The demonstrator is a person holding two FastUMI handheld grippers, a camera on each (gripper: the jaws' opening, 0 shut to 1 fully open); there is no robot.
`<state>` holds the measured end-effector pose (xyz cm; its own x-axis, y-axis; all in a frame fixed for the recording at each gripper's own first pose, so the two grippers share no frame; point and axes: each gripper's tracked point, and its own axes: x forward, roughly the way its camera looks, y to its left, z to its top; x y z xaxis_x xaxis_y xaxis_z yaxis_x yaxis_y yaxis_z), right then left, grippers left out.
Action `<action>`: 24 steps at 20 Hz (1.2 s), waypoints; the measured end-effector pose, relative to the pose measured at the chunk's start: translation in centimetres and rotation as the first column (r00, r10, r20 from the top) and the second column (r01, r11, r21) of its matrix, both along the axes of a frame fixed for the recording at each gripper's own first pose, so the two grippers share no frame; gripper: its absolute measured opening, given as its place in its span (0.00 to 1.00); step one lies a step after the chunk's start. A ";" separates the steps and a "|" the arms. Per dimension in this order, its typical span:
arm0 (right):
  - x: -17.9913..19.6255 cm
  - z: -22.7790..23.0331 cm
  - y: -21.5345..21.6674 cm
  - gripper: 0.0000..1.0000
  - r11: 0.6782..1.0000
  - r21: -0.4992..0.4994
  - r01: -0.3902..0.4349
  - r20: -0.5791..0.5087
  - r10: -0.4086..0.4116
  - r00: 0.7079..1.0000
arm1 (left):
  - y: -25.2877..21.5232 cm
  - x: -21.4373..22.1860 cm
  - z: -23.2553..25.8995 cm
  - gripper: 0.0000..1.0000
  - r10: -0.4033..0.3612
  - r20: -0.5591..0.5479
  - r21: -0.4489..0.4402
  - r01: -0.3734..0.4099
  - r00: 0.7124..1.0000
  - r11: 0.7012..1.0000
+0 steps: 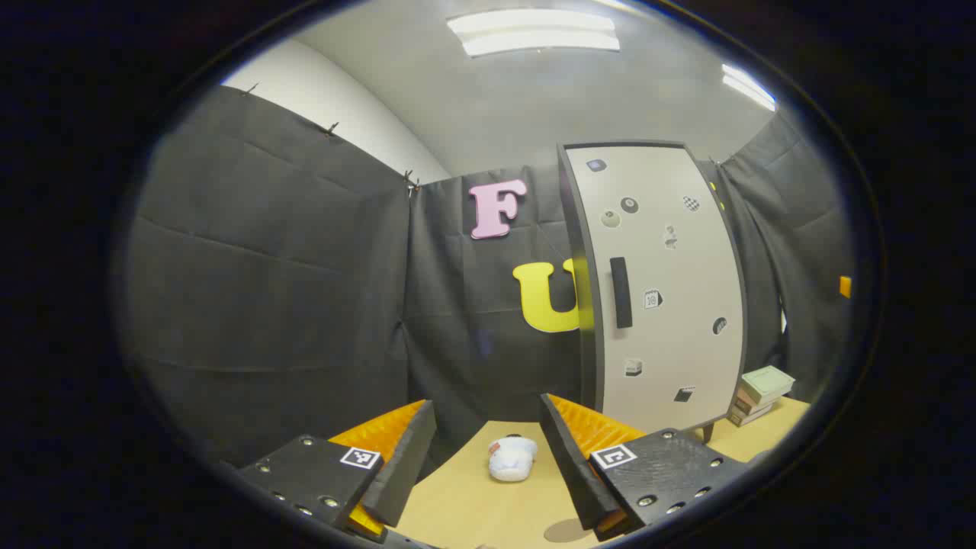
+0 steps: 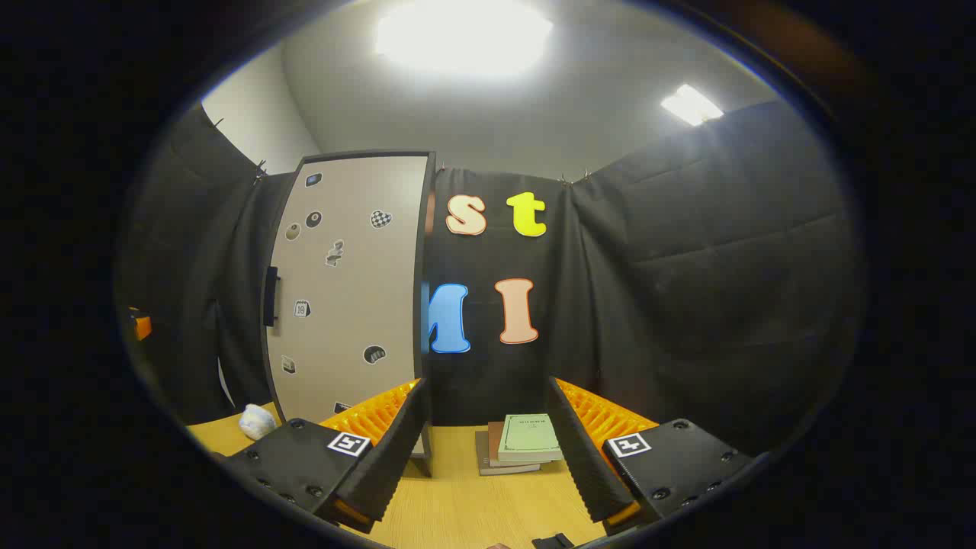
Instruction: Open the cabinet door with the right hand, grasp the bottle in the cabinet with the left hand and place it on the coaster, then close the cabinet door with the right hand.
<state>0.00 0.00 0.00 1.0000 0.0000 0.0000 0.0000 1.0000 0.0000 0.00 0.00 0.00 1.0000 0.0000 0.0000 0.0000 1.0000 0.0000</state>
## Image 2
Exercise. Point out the dark grey cabinet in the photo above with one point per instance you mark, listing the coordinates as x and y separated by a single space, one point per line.
428 252

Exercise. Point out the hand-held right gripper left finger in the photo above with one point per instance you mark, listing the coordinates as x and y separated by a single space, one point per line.
389 457

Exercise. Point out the beige cabinet door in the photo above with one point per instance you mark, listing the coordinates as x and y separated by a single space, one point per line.
351 290

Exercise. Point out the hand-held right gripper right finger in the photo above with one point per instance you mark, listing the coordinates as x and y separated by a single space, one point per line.
583 457

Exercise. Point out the white plush toy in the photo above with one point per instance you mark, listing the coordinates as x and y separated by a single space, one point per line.
257 422

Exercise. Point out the black backdrop cloth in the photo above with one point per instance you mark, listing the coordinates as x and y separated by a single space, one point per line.
686 290

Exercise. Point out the large ceiling light panel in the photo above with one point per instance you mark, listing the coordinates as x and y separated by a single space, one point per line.
465 34

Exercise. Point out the green book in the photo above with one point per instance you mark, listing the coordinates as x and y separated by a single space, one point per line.
528 438

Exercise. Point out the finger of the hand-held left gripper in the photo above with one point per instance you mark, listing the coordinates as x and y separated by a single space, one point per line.
142 326

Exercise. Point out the brown book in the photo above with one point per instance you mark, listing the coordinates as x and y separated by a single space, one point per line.
493 442

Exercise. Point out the grey book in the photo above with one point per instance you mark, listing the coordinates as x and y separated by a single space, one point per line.
484 461

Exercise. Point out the small ceiling light panel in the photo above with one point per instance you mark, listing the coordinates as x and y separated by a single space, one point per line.
690 105

